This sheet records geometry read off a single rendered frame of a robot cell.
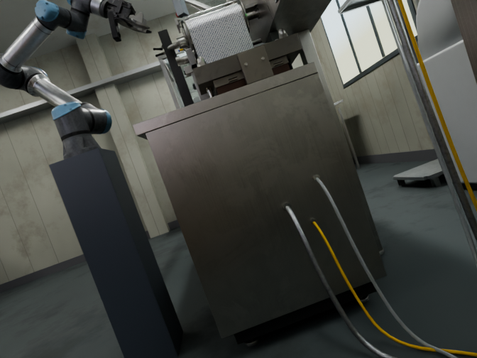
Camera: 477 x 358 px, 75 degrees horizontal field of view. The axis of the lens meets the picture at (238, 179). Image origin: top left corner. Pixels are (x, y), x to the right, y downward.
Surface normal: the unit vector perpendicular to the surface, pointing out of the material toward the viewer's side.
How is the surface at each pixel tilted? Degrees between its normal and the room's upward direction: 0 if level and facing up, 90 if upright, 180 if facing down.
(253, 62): 90
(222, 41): 90
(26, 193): 90
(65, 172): 90
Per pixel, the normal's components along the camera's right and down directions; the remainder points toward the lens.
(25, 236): 0.07, 0.03
